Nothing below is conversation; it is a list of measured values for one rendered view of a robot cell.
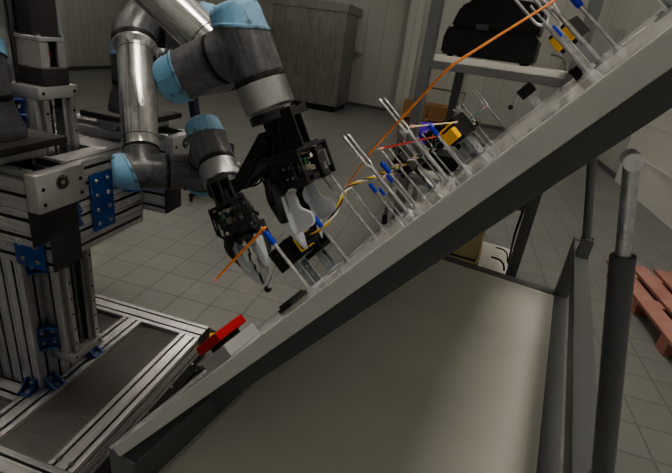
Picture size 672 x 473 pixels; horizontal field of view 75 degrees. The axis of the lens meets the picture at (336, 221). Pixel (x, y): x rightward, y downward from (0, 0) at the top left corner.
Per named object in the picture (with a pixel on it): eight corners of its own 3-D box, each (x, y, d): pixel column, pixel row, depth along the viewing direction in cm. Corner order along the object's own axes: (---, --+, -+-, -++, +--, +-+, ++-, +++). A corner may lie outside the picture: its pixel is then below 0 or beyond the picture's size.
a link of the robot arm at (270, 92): (226, 94, 64) (264, 86, 70) (238, 125, 65) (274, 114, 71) (260, 77, 59) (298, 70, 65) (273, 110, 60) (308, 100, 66)
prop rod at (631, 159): (645, 153, 37) (616, 436, 45) (641, 148, 39) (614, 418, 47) (623, 153, 38) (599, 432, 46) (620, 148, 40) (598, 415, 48)
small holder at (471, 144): (504, 134, 80) (479, 104, 81) (483, 152, 74) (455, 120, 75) (486, 149, 84) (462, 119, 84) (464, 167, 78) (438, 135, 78)
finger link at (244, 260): (239, 286, 76) (223, 240, 79) (249, 291, 82) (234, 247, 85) (256, 279, 76) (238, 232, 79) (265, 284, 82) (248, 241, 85)
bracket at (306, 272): (320, 281, 76) (302, 258, 77) (328, 275, 75) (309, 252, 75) (304, 294, 73) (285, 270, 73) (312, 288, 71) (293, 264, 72)
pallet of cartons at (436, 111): (451, 123, 990) (455, 106, 975) (449, 129, 916) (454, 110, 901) (401, 115, 1013) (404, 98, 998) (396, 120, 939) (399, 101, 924)
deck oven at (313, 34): (350, 107, 1037) (363, 9, 957) (336, 113, 925) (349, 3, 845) (286, 96, 1070) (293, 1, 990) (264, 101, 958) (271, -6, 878)
